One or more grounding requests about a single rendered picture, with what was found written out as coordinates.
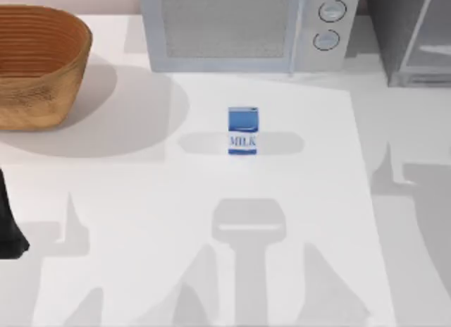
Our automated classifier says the blue and white milk carton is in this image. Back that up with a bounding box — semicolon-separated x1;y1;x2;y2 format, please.
227;106;260;156

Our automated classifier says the microwave oven door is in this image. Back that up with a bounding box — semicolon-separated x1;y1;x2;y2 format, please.
138;0;307;75

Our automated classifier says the round microwave knob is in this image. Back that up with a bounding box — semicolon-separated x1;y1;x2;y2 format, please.
312;28;341;52
318;0;347;23

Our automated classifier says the pale microwave oven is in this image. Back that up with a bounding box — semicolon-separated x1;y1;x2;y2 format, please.
137;0;363;75

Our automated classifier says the brown woven basket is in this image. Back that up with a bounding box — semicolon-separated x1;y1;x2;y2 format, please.
0;5;94;132

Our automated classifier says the grey cabinet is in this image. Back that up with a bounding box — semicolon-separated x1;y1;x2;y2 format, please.
364;0;451;88

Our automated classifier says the microwave door handle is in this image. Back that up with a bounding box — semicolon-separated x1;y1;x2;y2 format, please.
288;0;304;78

